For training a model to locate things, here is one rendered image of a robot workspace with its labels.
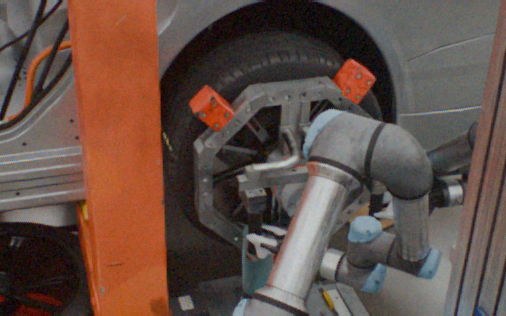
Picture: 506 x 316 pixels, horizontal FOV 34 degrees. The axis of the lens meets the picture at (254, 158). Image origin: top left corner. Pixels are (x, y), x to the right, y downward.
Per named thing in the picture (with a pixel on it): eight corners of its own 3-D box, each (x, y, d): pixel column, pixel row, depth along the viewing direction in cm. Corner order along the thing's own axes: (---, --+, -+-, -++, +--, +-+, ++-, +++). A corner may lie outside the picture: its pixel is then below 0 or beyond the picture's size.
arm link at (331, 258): (335, 263, 200) (348, 245, 206) (318, 257, 202) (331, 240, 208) (332, 287, 204) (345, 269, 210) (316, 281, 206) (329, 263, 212)
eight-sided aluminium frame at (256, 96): (362, 226, 260) (379, 69, 232) (370, 238, 255) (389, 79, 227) (194, 253, 246) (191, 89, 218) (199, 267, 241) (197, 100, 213)
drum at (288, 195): (305, 181, 245) (308, 139, 237) (331, 221, 227) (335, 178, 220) (260, 187, 241) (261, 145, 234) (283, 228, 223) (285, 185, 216)
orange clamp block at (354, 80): (347, 93, 234) (366, 68, 232) (357, 105, 228) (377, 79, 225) (329, 82, 231) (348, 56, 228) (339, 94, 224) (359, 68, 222)
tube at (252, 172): (289, 135, 227) (291, 101, 222) (313, 171, 211) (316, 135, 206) (227, 143, 223) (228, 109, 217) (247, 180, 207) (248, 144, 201)
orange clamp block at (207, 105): (228, 102, 225) (205, 83, 220) (236, 115, 218) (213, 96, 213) (211, 120, 226) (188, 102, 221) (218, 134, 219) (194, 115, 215)
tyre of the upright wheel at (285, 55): (345, 198, 285) (366, 18, 252) (372, 237, 266) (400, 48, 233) (157, 222, 268) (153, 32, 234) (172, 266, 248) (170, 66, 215)
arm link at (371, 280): (389, 257, 201) (386, 284, 206) (348, 244, 206) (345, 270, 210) (377, 275, 195) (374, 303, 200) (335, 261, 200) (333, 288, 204)
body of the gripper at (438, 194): (398, 178, 224) (437, 172, 227) (394, 204, 228) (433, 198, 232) (410, 193, 218) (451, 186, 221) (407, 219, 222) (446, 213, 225)
